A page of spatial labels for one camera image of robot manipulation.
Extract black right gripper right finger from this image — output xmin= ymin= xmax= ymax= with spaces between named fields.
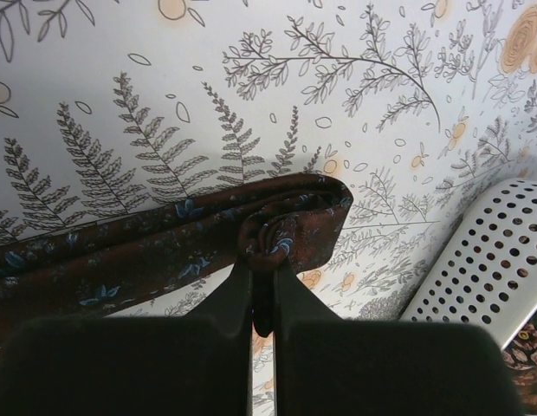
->
xmin=274 ymin=265 xmax=522 ymax=415

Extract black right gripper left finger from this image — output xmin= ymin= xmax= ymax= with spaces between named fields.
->
xmin=0 ymin=262 xmax=252 ymax=415

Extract brown blue floral tie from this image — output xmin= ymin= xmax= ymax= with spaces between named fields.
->
xmin=0 ymin=173 xmax=353 ymax=346

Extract dark floral ties in basket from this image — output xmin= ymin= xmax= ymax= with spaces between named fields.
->
xmin=501 ymin=311 xmax=537 ymax=415

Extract white perforated plastic basket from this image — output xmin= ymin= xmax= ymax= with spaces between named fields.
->
xmin=401 ymin=178 xmax=537 ymax=348

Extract floral patterned table mat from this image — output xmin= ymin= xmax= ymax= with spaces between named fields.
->
xmin=0 ymin=1 xmax=537 ymax=415

